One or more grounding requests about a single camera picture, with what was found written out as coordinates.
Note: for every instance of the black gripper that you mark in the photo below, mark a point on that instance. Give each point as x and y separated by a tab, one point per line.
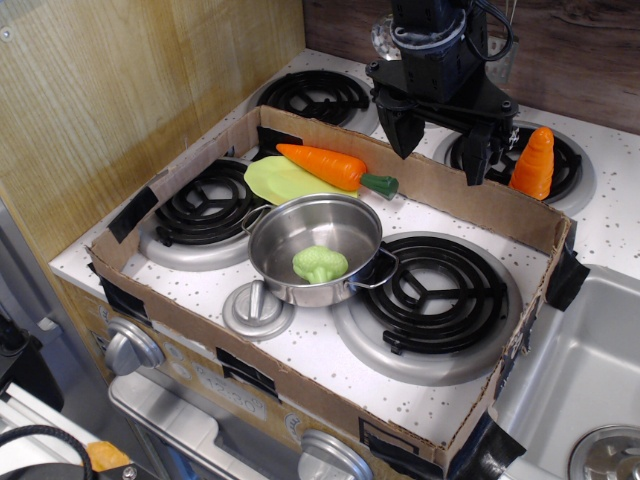
441	79

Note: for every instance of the green toy broccoli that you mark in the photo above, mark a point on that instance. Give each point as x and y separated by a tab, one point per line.
319	264

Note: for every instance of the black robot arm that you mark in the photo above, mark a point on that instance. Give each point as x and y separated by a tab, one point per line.
440	78

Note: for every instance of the small steel pan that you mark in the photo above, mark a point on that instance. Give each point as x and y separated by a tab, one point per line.
341	223

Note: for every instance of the orange swirl cone toy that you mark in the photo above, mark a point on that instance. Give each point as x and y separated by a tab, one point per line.
534	168

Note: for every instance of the hanging metal spatula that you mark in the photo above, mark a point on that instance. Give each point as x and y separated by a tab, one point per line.
499	71

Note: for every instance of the orange toy carrot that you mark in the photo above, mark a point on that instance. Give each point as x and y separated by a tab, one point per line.
340	170

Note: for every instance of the hanging round metal strainer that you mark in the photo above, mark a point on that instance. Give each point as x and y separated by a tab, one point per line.
382	40

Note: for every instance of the rear left black burner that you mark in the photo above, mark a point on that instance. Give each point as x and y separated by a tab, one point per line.
331	97

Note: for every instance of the front right black burner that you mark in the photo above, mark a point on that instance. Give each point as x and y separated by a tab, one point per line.
438	314

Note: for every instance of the front left black burner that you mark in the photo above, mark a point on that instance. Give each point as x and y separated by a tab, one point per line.
203	226

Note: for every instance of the silver stovetop knob front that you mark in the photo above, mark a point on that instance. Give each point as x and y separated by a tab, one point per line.
255	314

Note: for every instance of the steel sink basin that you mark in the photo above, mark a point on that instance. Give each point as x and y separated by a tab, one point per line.
579	373

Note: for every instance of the brown cardboard fence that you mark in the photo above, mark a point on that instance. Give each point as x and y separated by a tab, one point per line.
311	368

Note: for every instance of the silver oven knob right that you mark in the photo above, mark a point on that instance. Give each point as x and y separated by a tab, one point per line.
325	457

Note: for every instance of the silver oven knob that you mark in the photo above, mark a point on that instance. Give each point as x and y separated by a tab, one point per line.
130	348
325	457

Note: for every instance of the silver sink drain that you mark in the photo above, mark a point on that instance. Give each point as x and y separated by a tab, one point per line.
609	452

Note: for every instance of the silver oven knob left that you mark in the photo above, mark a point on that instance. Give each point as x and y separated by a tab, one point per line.
130	348

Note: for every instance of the orange object lower left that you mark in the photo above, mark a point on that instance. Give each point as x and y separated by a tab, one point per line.
105	456

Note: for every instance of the silver oven door handle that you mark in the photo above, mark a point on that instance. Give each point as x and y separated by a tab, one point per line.
185	435

